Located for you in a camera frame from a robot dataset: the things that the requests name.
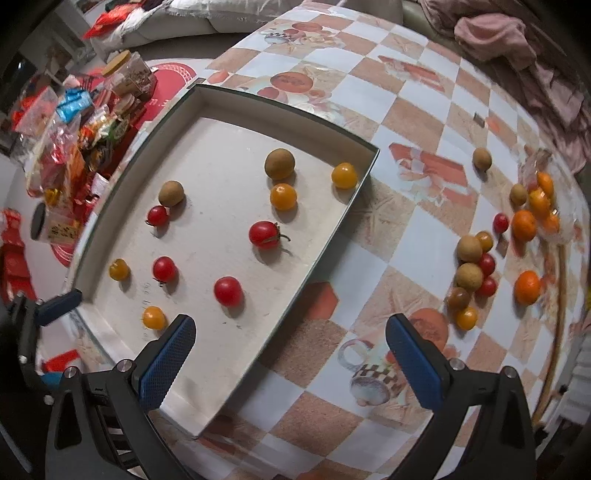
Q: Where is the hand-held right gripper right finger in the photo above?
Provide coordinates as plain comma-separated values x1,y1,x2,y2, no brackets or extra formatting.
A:
385,313,539,480

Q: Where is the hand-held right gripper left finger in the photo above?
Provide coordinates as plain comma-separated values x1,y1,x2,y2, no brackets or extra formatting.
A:
45,314,198,480

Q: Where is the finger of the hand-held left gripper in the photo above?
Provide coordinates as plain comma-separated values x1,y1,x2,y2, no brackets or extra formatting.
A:
9,288,85,326
14,323,58,411

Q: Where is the red cherry tomato with stem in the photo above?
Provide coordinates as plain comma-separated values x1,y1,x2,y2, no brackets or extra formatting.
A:
248,220,291,250

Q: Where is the white shallow cardboard tray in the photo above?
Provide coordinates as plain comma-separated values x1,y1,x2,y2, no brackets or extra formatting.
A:
69,83,380,439

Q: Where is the red round mat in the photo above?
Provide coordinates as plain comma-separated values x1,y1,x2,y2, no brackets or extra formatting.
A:
115,62,199,153
51,240,81,268

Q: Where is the jar with black lid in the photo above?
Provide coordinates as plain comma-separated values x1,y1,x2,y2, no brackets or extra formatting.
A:
30,200,84,245

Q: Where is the dark brownish cherry tomato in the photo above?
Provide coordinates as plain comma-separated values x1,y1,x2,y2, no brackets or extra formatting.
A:
446,287,471,311

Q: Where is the curved wooden rod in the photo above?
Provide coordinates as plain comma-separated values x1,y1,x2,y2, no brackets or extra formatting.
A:
531,240,571,425

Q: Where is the pile of snack packets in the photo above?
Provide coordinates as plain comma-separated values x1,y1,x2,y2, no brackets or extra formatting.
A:
9,74,139,217

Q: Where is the clear plastic bag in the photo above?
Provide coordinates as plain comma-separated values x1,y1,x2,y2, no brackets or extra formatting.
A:
519,148,561,217

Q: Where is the jar with wooden lid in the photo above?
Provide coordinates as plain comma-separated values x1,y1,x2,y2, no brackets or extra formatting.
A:
102,50,155,100

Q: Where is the checkered printed tablecloth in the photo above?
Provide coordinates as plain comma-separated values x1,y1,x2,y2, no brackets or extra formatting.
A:
69,0,587,480

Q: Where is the red foil snack bag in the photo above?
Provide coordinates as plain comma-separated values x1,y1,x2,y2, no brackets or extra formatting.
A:
83,11,139,40

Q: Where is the beige sofa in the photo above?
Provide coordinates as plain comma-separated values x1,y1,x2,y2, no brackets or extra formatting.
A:
90,0,416,51

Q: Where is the pile of pink clothes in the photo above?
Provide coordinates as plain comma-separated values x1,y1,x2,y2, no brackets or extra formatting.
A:
418,0,591,171

